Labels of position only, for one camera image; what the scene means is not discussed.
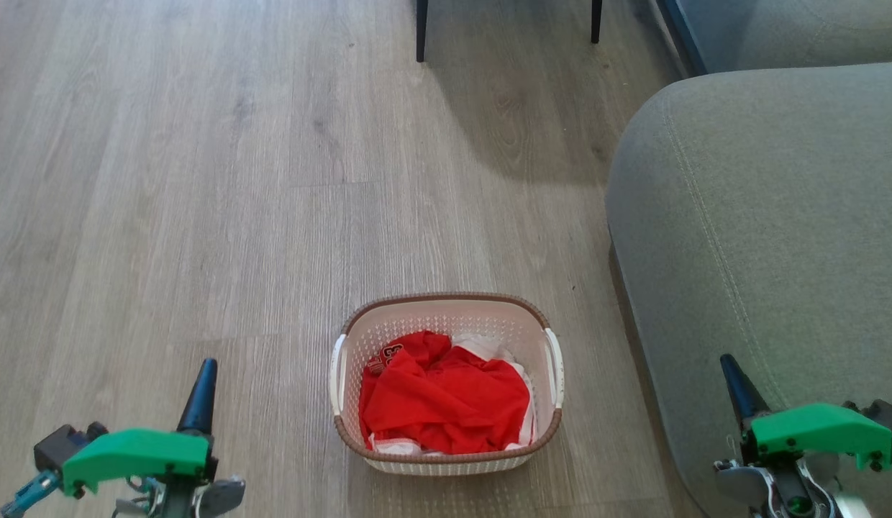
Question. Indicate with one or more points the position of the black chair leg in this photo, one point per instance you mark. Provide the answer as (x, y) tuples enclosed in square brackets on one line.
[(596, 20), (421, 29)]

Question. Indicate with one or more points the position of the grey fabric sofa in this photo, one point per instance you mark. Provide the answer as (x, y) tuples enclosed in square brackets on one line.
[(762, 216)]

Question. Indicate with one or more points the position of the grey sofa cushion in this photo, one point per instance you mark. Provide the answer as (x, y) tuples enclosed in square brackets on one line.
[(798, 29)]

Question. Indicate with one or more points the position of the white garment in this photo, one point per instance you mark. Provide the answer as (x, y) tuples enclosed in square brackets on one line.
[(483, 345)]

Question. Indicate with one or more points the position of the white brown-rimmed laundry basket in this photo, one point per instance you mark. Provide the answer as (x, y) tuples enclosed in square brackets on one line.
[(446, 320)]

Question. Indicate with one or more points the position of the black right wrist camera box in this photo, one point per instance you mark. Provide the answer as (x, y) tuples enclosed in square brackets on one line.
[(888, 416)]

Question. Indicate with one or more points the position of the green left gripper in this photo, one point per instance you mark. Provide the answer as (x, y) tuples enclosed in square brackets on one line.
[(140, 455)]

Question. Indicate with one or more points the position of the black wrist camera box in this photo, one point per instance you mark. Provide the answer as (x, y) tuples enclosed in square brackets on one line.
[(57, 446), (888, 416)]

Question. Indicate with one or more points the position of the red jersey garment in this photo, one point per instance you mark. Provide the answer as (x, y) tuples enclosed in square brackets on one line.
[(446, 399)]

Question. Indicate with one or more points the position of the blue left wrist connector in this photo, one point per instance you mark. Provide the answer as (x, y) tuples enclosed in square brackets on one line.
[(29, 496)]

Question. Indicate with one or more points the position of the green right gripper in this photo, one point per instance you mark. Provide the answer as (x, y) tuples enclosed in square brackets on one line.
[(820, 432)]

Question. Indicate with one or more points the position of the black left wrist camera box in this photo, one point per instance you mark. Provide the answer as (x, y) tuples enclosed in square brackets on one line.
[(57, 446)]

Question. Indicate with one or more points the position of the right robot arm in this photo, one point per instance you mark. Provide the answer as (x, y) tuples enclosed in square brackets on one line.
[(777, 489)]

